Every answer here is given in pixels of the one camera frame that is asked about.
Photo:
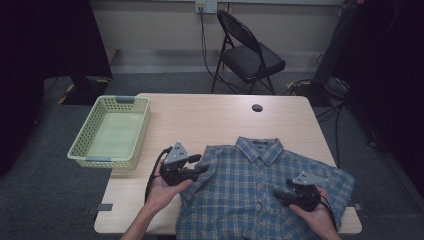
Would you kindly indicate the blue plaid shirt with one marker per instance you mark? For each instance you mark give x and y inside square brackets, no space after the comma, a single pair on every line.
[246,193]

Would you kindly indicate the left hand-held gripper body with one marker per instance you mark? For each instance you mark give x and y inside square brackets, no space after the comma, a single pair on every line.
[175,166]

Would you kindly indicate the yellow and black floor device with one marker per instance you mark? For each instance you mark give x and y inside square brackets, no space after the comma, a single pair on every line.
[298,87]

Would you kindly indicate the person's right hand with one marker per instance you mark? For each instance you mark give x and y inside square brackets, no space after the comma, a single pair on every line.
[320,216]

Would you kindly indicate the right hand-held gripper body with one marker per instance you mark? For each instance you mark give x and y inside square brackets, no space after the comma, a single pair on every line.
[306,196]

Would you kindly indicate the white wall socket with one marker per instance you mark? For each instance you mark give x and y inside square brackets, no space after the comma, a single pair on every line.
[206,6]

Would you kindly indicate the dark curtain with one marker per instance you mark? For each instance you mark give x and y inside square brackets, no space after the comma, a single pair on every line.
[43,50]
[393,66]

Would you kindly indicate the pale green plastic basket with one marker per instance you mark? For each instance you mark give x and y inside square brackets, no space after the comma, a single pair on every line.
[113,133]

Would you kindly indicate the dark round table grommet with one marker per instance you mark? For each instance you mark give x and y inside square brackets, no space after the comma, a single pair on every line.
[257,108]

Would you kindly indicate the grey table bracket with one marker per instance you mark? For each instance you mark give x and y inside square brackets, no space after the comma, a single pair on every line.
[105,207]
[358,206]

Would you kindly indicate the person's left hand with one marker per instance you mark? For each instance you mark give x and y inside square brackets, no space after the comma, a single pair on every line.
[163,195]

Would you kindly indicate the black stand base yellow tape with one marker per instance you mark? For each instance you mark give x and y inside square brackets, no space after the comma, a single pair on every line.
[85,91]

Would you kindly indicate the black folding chair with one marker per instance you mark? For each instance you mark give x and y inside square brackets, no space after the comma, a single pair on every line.
[250,60]

